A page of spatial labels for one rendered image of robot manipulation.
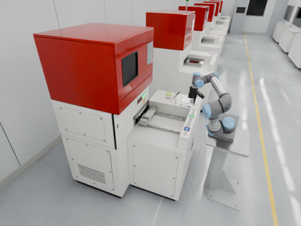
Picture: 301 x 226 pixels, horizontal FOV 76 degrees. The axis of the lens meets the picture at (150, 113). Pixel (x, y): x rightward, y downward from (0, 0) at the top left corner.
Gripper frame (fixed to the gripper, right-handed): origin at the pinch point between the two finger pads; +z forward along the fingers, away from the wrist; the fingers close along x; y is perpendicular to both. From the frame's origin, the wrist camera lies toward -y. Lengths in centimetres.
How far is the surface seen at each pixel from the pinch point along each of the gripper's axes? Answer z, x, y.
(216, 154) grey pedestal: 51, 9, -33
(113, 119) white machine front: -7, 66, 59
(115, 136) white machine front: 12, 66, 59
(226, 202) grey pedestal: 109, 22, -57
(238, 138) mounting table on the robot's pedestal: 29, 1, -51
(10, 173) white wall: 101, 90, 206
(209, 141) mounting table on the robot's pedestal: 28.7, 19.4, -23.1
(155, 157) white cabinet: 45, 46, 26
